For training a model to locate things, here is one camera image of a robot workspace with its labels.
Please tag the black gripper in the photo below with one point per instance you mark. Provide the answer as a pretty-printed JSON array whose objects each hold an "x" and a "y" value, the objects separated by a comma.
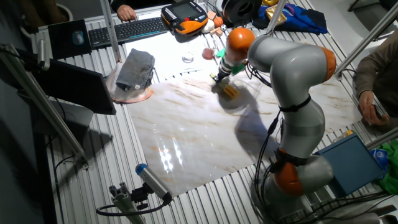
[{"x": 222, "y": 76}]

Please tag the black-sleeved forearm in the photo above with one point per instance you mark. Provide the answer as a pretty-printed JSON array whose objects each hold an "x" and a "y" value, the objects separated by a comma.
[{"x": 140, "y": 3}]

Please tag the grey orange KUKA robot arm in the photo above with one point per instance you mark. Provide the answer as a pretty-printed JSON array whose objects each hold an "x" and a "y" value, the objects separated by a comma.
[{"x": 295, "y": 68}]

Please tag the brown-sleeved forearm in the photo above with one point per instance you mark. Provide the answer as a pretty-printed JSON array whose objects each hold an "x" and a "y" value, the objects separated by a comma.
[{"x": 379, "y": 68}]

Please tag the bare hand of black-sleeved person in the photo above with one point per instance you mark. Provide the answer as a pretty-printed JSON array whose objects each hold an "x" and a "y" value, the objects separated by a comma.
[{"x": 127, "y": 13}]

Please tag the bare hand of brown-sleeved person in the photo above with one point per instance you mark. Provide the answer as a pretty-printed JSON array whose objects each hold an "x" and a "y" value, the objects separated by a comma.
[{"x": 368, "y": 109}]

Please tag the glass cup with brown liquid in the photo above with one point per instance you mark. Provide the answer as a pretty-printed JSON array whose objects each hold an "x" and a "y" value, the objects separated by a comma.
[{"x": 207, "y": 54}]

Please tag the empty clear glass cup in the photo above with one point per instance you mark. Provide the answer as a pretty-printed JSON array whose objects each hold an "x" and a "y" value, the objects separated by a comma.
[{"x": 188, "y": 57}]

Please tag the small wooden block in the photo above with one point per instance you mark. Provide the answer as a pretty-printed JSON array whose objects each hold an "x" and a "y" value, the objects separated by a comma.
[
  {"x": 211, "y": 15},
  {"x": 216, "y": 31}
]

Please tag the small soccer ball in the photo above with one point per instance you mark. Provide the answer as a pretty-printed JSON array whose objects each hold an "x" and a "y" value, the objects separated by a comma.
[{"x": 223, "y": 27}]

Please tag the white ball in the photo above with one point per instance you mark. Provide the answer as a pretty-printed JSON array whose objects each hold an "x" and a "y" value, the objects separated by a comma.
[{"x": 207, "y": 27}]

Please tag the small orange basketball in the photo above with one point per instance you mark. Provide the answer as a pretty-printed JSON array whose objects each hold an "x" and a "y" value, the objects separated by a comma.
[{"x": 218, "y": 21}]

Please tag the printed white paper sheets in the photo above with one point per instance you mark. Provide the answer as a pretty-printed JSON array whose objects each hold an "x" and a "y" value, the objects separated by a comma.
[{"x": 161, "y": 56}]

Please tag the marble pattern sheet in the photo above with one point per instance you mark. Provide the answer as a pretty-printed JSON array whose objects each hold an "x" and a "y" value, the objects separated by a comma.
[{"x": 186, "y": 140}]

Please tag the black round spool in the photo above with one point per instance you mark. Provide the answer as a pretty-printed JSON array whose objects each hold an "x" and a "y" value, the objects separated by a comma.
[{"x": 241, "y": 12}]

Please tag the orange black teach pendant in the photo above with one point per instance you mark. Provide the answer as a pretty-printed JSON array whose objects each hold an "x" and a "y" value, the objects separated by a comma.
[{"x": 183, "y": 12}]

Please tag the grey folded towel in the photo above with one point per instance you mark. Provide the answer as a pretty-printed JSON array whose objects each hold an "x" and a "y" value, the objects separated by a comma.
[{"x": 135, "y": 68}]

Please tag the pink plate orange rim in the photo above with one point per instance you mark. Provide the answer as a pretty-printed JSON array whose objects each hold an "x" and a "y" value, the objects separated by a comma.
[{"x": 130, "y": 96}]

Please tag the gold shiny object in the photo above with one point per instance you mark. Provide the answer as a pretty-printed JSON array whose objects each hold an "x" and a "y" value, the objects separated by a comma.
[
  {"x": 280, "y": 17},
  {"x": 270, "y": 2}
]

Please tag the black keyboard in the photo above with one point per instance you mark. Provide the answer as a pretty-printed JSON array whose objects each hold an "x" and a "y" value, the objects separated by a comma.
[{"x": 130, "y": 31}]

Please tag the blue cloth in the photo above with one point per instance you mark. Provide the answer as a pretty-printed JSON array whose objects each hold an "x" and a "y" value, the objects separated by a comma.
[{"x": 301, "y": 18}]

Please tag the black monitor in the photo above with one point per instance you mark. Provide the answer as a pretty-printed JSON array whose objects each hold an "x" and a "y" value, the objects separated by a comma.
[{"x": 77, "y": 87}]

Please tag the small yellow object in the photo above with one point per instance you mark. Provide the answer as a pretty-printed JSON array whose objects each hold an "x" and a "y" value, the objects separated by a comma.
[{"x": 348, "y": 133}]

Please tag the grey computer mouse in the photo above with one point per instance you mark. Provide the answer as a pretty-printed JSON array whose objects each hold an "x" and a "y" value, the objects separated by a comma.
[{"x": 78, "y": 37}]

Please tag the blue box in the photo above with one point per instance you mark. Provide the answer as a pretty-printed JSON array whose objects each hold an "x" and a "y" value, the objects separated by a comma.
[{"x": 351, "y": 165}]

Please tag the black phone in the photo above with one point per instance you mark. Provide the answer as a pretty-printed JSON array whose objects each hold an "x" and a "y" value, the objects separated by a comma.
[{"x": 377, "y": 112}]

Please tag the blue white packet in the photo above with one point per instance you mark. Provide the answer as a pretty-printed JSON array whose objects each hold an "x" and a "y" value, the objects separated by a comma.
[{"x": 379, "y": 157}]

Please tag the green bag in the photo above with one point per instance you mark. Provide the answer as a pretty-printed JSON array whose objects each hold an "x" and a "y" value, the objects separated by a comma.
[{"x": 390, "y": 174}]

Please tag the aluminium frame post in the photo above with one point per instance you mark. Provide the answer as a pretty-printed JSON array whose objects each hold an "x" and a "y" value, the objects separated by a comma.
[
  {"x": 382, "y": 138},
  {"x": 110, "y": 31},
  {"x": 46, "y": 105},
  {"x": 363, "y": 40},
  {"x": 276, "y": 15}
]

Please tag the silver camera blue cap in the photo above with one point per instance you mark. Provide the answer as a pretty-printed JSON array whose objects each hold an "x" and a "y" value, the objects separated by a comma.
[{"x": 154, "y": 182}]

